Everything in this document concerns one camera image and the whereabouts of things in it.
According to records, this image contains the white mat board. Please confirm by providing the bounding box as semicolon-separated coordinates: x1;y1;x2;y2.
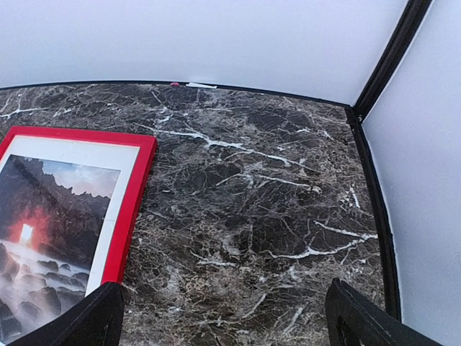
1;135;140;294

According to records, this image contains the wooden picture frame red edge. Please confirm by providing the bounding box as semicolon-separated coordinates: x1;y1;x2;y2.
4;126;157;287

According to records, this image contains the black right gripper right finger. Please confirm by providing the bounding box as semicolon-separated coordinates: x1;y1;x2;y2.
325;278;438;346

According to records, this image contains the landscape sunset photo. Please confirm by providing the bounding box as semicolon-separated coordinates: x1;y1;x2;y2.
1;154;120;345

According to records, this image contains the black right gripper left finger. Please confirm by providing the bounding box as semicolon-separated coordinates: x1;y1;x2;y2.
11;282;125;346

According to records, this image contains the right black enclosure post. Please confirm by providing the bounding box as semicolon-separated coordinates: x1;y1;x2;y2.
352;0;431;123

